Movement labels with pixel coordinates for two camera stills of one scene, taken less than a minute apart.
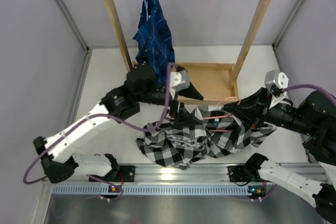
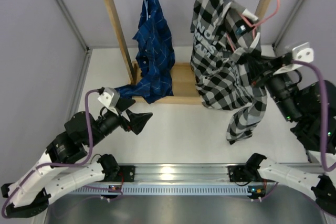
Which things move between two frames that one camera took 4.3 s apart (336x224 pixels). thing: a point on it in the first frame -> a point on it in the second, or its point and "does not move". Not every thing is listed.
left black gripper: [184, 117] -> [138, 120]
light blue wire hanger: [145, 2] does not move
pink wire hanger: [230, 114] -> [260, 23]
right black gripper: [252, 108] -> [259, 67]
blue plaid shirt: [154, 39] does not move
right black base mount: [238, 173] does not move
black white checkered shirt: [221, 132] -> [224, 37]
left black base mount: [123, 173] does not move
